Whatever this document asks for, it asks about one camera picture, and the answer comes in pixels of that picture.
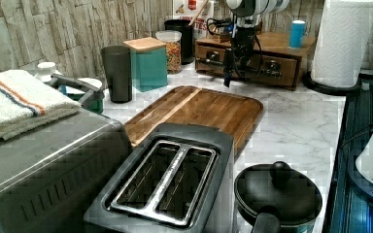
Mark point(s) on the white capped plastic bottle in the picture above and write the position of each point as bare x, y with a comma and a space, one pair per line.
45, 70

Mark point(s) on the white paper towel roll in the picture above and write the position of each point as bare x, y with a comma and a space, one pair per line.
343, 35

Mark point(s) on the silver toaster oven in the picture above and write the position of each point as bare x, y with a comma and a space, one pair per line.
49, 175

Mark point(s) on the clear cereal container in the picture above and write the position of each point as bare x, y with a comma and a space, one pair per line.
172, 41

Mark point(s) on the folded white striped towel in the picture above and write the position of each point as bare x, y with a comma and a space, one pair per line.
27, 103

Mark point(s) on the white cardboard box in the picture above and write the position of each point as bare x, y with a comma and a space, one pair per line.
187, 9

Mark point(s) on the wooden utensil handle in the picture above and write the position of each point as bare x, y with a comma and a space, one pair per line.
198, 13

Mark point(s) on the stainless steel toaster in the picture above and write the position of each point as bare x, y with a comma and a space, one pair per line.
178, 180

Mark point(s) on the cylindrical tin can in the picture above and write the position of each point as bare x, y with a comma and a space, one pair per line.
296, 33

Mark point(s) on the dark grey plastic cup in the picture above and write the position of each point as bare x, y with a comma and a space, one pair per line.
117, 67

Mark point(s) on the wooden tea drawer box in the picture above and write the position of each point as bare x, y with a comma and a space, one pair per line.
278, 65

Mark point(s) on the teal canister with wooden lid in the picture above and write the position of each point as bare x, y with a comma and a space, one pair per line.
148, 63

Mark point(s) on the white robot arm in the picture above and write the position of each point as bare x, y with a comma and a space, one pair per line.
250, 9

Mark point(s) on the wooden drawer front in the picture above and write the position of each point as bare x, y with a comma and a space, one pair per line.
209, 59

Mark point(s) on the black paper towel holder base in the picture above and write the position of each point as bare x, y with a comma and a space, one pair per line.
326, 89

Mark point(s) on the black utensil crock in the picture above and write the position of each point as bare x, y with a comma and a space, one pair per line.
183, 26

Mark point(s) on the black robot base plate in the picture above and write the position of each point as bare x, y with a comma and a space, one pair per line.
369, 181

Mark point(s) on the wooden cutting board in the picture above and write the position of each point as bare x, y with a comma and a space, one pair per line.
233, 114

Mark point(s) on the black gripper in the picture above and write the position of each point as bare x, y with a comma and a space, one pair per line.
242, 48

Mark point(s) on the black pot with lid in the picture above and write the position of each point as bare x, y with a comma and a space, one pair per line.
274, 198

